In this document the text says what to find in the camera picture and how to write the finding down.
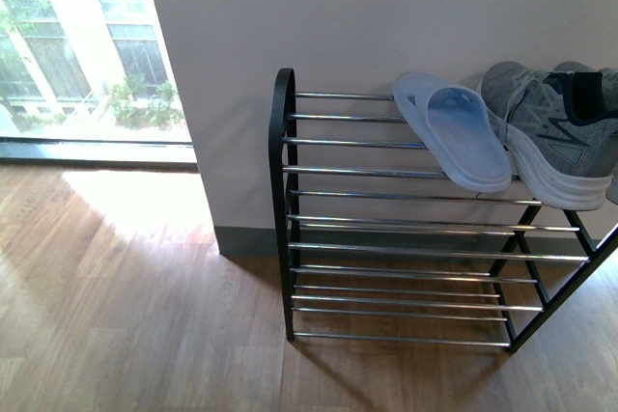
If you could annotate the light blue slipper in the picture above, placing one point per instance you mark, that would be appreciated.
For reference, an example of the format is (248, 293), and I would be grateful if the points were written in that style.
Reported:
(453, 123)

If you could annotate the grey knit sneaker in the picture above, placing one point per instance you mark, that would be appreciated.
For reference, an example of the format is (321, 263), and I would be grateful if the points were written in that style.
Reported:
(609, 86)
(558, 130)

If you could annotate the black metal shoe rack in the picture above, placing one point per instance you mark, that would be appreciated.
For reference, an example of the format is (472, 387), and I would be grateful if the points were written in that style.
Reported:
(376, 244)

